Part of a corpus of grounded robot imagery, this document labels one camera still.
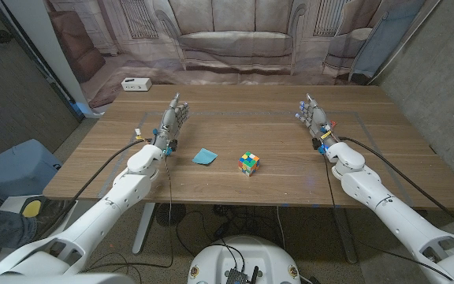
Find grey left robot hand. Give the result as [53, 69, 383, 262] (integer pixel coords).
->
[151, 92, 191, 155]

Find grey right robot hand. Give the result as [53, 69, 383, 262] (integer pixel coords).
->
[294, 93, 341, 154]

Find blue sticky note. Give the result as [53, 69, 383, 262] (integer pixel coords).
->
[192, 148, 219, 166]

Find multicoloured Rubik's cube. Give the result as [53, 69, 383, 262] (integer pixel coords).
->
[237, 151, 261, 178]

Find white power socket box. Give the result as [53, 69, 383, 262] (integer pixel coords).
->
[121, 77, 153, 92]

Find round black floor fan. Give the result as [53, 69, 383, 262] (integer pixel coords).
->
[154, 203, 188, 228]

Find printed sofa room backdrop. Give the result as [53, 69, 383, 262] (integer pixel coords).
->
[43, 0, 441, 110]

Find white table leg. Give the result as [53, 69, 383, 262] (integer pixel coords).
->
[132, 203, 157, 256]

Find grey table leg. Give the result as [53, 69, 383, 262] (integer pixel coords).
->
[333, 207, 359, 264]

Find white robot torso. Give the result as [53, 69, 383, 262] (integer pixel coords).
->
[187, 235, 302, 284]

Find blue-grey plastic bin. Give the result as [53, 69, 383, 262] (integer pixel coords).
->
[0, 138, 63, 200]

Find black device with antenna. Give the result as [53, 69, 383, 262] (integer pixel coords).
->
[225, 266, 260, 284]

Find white pedal base board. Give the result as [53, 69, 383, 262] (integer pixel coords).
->
[0, 195, 78, 237]

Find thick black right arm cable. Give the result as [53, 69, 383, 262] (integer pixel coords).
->
[337, 136, 454, 238]

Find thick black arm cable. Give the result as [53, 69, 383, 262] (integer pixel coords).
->
[337, 136, 454, 238]
[33, 137, 153, 241]

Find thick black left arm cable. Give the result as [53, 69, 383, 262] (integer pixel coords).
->
[33, 137, 153, 241]

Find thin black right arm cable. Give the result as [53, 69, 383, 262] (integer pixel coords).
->
[321, 152, 454, 282]

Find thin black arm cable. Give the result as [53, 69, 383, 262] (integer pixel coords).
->
[321, 152, 454, 282]
[87, 155, 174, 273]

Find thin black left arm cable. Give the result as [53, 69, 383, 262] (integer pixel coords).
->
[87, 155, 174, 273]

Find black floor cable loop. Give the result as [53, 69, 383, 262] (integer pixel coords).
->
[174, 210, 247, 273]

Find white hanging cable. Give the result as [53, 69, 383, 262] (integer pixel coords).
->
[276, 205, 288, 252]

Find white door frame post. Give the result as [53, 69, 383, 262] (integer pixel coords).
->
[4, 0, 106, 119]

